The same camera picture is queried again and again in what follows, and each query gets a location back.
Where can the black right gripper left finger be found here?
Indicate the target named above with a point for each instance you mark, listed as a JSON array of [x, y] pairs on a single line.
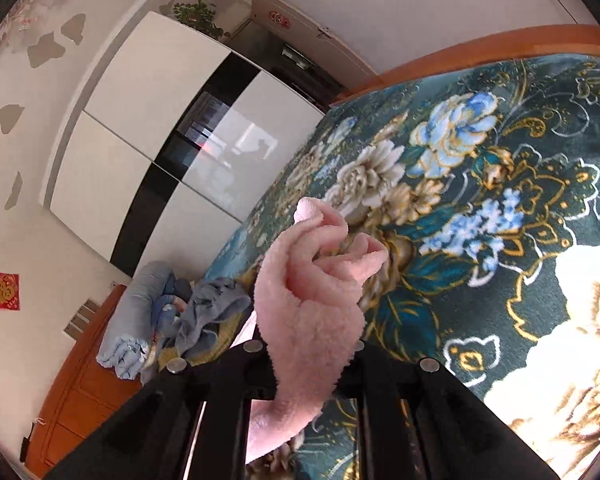
[[192, 424]]

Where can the pink fleece garment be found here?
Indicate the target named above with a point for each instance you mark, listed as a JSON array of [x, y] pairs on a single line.
[[306, 301]]

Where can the yellow knit sweater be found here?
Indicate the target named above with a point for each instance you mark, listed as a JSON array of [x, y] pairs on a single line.
[[221, 340]]

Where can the blue-grey sweatshirt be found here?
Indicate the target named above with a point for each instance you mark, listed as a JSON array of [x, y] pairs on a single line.
[[212, 302]]

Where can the green hanging plant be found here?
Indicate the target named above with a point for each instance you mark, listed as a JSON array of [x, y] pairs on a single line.
[[200, 16]]

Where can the white black glossy wardrobe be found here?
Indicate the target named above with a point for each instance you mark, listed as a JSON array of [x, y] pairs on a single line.
[[178, 141]]

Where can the white room door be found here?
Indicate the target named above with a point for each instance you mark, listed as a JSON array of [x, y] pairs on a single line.
[[315, 42]]

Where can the teal floral bed blanket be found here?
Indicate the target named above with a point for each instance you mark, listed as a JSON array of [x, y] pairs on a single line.
[[484, 185]]

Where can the folded blue-grey quilt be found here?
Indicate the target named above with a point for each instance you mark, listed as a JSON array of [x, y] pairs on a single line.
[[127, 338]]

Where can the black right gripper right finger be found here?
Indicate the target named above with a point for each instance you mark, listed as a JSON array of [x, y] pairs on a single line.
[[418, 421]]

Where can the wooden headboard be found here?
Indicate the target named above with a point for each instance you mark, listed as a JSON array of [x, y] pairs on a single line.
[[83, 395]]

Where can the red wall fu poster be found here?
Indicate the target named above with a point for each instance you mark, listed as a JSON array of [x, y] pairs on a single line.
[[9, 292]]

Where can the red door decoration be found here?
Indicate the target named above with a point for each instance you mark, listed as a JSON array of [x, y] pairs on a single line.
[[279, 19]]

